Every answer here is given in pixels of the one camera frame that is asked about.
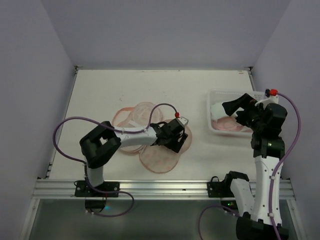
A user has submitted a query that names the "mint green bra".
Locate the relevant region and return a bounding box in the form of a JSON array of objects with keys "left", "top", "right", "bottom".
[{"left": 210, "top": 102, "right": 229, "bottom": 122}]

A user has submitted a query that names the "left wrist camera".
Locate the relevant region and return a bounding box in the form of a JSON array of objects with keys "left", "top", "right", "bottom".
[{"left": 177, "top": 116, "right": 189, "bottom": 128}]

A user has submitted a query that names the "aluminium mounting rail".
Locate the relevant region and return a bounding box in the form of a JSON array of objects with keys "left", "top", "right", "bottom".
[{"left": 32, "top": 179, "right": 296, "bottom": 200}]

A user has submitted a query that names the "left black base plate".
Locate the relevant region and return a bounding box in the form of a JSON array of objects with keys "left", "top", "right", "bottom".
[{"left": 74, "top": 179, "right": 120, "bottom": 197}]

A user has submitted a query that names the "pink bra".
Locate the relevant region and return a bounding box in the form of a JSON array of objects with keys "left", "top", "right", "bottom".
[{"left": 211, "top": 116, "right": 252, "bottom": 133}]

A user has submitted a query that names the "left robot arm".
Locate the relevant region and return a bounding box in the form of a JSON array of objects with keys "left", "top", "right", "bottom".
[{"left": 79, "top": 117, "right": 189, "bottom": 187}]

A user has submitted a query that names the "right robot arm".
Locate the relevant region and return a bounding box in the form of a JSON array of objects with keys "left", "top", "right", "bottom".
[{"left": 222, "top": 93, "right": 289, "bottom": 240}]

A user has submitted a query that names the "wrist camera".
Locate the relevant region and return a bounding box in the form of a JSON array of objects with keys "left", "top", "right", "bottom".
[
  {"left": 255, "top": 88, "right": 279, "bottom": 109},
  {"left": 177, "top": 116, "right": 189, "bottom": 128}
]

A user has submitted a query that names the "pink patterned mesh laundry bag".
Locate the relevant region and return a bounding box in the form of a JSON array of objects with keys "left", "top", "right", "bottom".
[{"left": 111, "top": 102, "right": 192, "bottom": 174}]

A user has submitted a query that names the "white plastic basket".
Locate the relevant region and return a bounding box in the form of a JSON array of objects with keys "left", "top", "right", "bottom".
[{"left": 206, "top": 89, "right": 265, "bottom": 138}]

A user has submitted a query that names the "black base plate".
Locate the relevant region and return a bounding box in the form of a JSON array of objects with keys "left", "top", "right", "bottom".
[
  {"left": 74, "top": 179, "right": 120, "bottom": 197},
  {"left": 206, "top": 176, "right": 234, "bottom": 198}
]

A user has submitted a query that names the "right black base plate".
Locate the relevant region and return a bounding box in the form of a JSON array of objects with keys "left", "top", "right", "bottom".
[{"left": 206, "top": 176, "right": 234, "bottom": 198}]

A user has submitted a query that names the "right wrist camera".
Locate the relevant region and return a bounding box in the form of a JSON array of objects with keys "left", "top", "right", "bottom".
[{"left": 255, "top": 88, "right": 279, "bottom": 109}]

